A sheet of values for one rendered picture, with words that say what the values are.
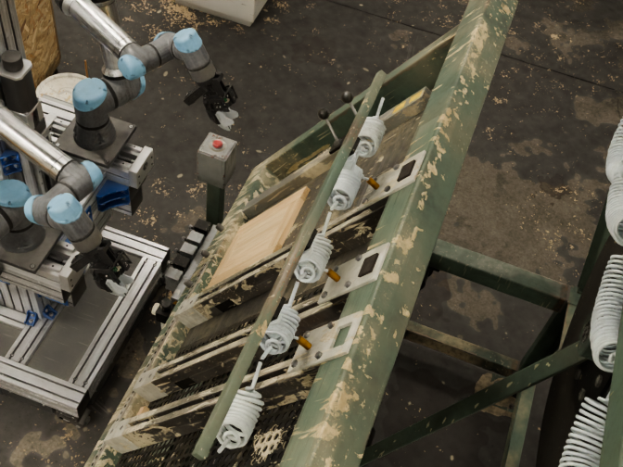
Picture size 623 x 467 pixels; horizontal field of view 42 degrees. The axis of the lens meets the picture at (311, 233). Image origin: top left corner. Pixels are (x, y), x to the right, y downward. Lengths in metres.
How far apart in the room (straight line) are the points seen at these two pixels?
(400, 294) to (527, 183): 3.07
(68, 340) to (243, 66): 2.12
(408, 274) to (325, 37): 3.64
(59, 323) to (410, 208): 2.15
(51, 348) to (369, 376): 2.19
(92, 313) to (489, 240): 2.03
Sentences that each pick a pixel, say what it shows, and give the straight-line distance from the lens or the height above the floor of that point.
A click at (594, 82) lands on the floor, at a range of 5.50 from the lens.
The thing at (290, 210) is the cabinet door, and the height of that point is 1.21.
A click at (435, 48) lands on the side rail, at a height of 1.69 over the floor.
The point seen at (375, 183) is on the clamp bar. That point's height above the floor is 1.84.
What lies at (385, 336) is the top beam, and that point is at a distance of 1.60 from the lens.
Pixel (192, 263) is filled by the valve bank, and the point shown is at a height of 0.74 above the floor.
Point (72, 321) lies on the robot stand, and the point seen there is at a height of 0.21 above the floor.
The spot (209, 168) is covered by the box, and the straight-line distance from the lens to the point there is 3.22.
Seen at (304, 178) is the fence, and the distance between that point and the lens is 2.76.
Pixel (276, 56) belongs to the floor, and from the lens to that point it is 5.04.
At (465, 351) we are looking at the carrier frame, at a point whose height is 0.18.
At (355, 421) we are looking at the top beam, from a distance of 1.51.
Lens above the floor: 3.27
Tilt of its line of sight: 52 degrees down
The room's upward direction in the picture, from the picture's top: 11 degrees clockwise
